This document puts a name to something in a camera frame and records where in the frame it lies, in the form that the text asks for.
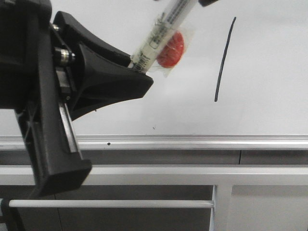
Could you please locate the red round magnet taped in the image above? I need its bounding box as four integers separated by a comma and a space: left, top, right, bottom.
156, 31, 184, 68

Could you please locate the black caster wheel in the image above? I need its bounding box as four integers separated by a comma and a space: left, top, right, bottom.
0, 199, 25, 231

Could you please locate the white whiteboard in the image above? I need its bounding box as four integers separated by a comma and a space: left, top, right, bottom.
0, 0, 308, 136

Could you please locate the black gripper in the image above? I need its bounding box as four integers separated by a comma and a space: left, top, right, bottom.
0, 0, 154, 197

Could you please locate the white whiteboard marker black cap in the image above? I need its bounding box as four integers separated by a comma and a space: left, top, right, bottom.
128, 0, 197, 74

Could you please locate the white horizontal stand rod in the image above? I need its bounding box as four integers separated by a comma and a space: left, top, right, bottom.
9, 200, 215, 208

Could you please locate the aluminium whiteboard marker tray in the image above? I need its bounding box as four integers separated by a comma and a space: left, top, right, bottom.
0, 134, 308, 151

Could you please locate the white metal stand frame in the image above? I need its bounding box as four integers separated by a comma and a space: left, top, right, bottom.
0, 165, 308, 231

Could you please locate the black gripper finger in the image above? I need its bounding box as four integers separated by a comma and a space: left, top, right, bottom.
53, 11, 130, 67

